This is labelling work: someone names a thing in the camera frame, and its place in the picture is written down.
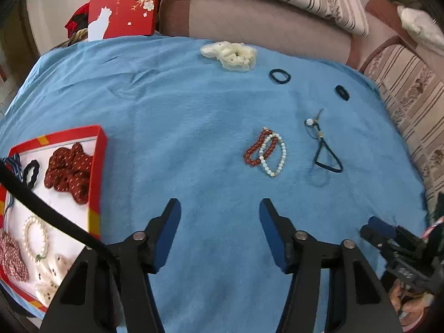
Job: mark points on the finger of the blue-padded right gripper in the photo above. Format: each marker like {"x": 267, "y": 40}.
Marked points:
{"x": 357, "y": 301}

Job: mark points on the blue cloth table cover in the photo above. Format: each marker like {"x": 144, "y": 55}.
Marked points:
{"x": 180, "y": 126}

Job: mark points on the red shallow tray box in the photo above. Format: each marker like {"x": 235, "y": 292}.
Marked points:
{"x": 93, "y": 140}

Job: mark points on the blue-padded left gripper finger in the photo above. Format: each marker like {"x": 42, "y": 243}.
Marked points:
{"x": 85, "y": 300}

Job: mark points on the red cat box lid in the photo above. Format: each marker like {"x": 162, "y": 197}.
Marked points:
{"x": 117, "y": 18}

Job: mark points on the black cord hair tie charm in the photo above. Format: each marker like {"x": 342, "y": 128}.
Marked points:
{"x": 314, "y": 130}

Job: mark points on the large pearl bracelet green bead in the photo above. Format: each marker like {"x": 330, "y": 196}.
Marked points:
{"x": 35, "y": 238}

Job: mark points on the cream dotted scrunchie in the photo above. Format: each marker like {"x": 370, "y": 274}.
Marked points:
{"x": 232, "y": 56}

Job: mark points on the red and dark clothes pile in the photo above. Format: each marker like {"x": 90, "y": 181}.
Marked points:
{"x": 77, "y": 27}

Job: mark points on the dark red dotted scrunchie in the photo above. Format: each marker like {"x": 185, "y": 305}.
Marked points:
{"x": 69, "y": 171}

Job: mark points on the red plaid scrunchie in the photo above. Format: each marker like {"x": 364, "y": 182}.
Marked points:
{"x": 11, "y": 259}

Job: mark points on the blue striped strap watch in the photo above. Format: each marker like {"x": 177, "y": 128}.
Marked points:
{"x": 11, "y": 177}

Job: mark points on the white dotted scrunchie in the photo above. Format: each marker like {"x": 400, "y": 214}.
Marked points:
{"x": 50, "y": 273}

